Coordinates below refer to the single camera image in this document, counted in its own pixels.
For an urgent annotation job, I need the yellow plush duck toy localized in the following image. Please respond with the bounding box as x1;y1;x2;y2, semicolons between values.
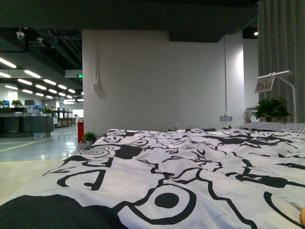
299;207;305;227

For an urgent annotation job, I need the small potted plant on floor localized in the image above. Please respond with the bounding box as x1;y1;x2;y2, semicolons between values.
83;132;97;146

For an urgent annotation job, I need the red fire extinguisher box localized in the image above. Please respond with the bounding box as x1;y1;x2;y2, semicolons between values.
77;122;84;143

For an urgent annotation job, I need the black and white patterned duvet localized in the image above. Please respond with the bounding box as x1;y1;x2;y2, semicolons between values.
0;127;305;229

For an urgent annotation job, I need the framed picture on lamp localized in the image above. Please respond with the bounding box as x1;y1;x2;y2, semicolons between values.
254;78;274;94

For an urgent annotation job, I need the green potted plant by bed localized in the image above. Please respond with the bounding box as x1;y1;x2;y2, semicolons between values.
255;98;291;122

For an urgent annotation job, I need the white desk lamp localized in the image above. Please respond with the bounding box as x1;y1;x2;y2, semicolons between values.
257;70;297;123

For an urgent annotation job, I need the dark reception counter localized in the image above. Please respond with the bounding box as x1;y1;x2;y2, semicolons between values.
0;107;54;138

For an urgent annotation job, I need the grey striped pillow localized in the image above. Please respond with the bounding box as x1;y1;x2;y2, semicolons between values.
238;122;305;134

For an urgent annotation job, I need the grey vertical curtain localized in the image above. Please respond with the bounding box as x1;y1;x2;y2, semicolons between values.
257;0;305;123

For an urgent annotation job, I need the wall socket box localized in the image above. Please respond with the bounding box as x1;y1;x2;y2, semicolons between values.
220;116;233;122

